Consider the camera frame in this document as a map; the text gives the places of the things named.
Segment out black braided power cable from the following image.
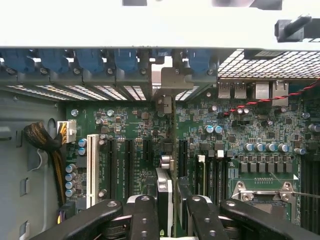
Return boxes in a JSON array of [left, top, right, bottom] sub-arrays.
[[23, 121, 68, 225]]

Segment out white PCI slot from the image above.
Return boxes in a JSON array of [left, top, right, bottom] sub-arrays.
[[86, 134, 100, 210]]

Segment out short black expansion slot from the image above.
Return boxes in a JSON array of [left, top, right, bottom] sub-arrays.
[[142, 138, 152, 162]]

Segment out CPU socket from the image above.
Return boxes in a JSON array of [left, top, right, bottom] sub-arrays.
[[231, 180, 298, 221]]

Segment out red and black twisted wire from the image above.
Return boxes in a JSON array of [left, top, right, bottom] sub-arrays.
[[223, 78, 320, 118]]

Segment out silver locking lever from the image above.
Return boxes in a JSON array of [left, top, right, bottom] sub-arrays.
[[240, 190, 320, 199]]

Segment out white power connector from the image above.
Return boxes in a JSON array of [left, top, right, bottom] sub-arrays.
[[56, 119, 77, 144]]

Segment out open PC case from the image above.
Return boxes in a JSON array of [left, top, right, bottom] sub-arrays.
[[0, 14, 320, 240]]

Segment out green motherboard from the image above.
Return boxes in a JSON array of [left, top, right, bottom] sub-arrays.
[[65, 84, 320, 226]]

